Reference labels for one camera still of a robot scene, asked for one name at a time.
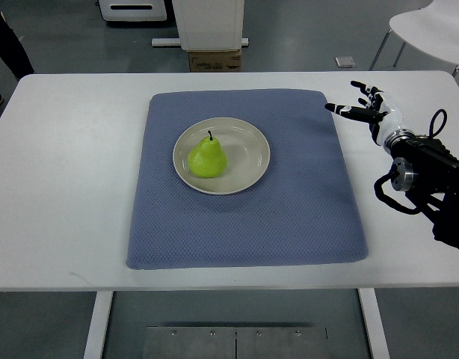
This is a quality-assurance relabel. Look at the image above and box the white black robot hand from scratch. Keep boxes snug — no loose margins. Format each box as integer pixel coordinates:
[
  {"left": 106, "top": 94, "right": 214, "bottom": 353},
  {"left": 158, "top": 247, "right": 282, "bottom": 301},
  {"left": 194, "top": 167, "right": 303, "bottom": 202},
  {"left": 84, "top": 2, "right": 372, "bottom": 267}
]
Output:
[{"left": 324, "top": 81, "right": 408, "bottom": 153}]

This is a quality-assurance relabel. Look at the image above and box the green pear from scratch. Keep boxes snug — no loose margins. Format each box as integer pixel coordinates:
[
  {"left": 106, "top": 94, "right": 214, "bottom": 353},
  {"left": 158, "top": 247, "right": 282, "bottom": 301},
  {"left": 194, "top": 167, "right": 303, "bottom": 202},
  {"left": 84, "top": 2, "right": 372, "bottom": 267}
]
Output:
[{"left": 187, "top": 130, "right": 227, "bottom": 178}]

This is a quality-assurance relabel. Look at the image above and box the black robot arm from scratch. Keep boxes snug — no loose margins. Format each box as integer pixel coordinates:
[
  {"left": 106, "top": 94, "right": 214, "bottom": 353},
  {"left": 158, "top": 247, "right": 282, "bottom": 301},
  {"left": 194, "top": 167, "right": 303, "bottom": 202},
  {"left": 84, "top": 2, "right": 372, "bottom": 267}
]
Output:
[{"left": 374, "top": 134, "right": 459, "bottom": 250}]

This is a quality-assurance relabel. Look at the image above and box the beige round plate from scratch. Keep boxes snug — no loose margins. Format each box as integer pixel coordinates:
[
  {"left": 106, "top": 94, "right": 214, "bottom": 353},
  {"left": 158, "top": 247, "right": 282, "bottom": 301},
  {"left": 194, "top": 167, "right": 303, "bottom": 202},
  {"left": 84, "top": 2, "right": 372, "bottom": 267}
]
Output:
[{"left": 173, "top": 117, "right": 271, "bottom": 195}]

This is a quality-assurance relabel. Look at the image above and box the grey floor socket cover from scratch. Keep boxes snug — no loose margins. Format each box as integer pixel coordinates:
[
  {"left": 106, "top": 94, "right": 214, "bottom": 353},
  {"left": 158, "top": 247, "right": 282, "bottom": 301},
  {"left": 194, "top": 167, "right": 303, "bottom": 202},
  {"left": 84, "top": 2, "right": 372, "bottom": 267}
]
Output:
[{"left": 334, "top": 56, "right": 356, "bottom": 69}]

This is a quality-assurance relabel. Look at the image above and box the white chair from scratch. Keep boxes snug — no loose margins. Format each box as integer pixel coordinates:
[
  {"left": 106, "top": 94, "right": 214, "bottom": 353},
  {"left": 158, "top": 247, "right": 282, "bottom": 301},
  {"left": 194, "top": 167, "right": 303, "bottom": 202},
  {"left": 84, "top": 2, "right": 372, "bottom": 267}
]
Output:
[{"left": 369, "top": 0, "right": 459, "bottom": 76}]

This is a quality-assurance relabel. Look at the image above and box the blue textured mat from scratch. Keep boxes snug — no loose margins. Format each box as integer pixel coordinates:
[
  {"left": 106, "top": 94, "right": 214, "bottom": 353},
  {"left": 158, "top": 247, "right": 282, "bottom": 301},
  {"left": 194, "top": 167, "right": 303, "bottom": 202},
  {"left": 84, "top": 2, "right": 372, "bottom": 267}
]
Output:
[{"left": 126, "top": 89, "right": 368, "bottom": 269}]

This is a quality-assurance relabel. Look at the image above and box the brown cardboard box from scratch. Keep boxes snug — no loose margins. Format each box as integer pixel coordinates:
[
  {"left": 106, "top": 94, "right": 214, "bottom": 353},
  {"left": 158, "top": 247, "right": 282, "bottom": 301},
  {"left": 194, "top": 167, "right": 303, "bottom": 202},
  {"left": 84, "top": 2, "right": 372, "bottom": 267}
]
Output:
[{"left": 188, "top": 49, "right": 242, "bottom": 73}]

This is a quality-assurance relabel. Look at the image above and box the white cabinet on stand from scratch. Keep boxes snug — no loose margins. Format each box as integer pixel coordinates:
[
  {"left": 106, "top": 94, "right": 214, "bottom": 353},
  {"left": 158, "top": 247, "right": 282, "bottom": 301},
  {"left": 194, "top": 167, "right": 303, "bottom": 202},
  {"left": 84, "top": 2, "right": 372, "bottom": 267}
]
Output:
[{"left": 152, "top": 0, "right": 249, "bottom": 52}]

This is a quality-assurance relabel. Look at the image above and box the white right table leg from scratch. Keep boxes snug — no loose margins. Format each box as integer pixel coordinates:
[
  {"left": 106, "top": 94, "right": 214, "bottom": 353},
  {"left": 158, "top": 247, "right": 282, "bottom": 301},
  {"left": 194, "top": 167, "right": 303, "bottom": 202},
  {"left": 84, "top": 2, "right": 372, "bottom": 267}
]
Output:
[{"left": 357, "top": 288, "right": 390, "bottom": 359}]

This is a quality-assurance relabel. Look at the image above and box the white table leg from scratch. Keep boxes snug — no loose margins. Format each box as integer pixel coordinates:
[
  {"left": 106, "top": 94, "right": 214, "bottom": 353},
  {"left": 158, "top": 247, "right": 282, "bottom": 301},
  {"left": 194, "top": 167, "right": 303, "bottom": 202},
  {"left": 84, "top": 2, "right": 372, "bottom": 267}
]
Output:
[
  {"left": 357, "top": 288, "right": 390, "bottom": 359},
  {"left": 83, "top": 291, "right": 114, "bottom": 359}
]

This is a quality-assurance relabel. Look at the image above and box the white appliance with slot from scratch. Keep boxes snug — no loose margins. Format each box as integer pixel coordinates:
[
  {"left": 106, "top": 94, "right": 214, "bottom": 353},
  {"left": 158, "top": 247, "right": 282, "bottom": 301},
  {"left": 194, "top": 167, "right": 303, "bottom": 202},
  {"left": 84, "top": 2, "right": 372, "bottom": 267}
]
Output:
[{"left": 98, "top": 0, "right": 167, "bottom": 22}]

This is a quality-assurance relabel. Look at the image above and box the white left table leg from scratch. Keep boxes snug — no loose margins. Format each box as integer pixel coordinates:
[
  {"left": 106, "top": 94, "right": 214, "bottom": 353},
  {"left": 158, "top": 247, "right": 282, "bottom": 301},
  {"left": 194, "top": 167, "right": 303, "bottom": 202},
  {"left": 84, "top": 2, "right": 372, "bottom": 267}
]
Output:
[{"left": 83, "top": 291, "right": 114, "bottom": 359}]

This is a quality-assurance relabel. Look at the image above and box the person in dark clothes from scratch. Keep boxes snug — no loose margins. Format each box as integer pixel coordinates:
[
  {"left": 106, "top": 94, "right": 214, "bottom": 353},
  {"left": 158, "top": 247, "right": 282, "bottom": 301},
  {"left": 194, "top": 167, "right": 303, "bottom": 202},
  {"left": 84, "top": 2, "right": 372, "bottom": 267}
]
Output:
[{"left": 0, "top": 0, "right": 35, "bottom": 109}]

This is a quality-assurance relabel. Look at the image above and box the black looped cable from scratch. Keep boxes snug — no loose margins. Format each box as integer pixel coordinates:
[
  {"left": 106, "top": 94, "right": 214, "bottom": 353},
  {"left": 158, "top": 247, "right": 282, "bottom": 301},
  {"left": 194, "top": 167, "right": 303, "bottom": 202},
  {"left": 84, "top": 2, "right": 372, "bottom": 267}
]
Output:
[{"left": 374, "top": 174, "right": 425, "bottom": 215}]

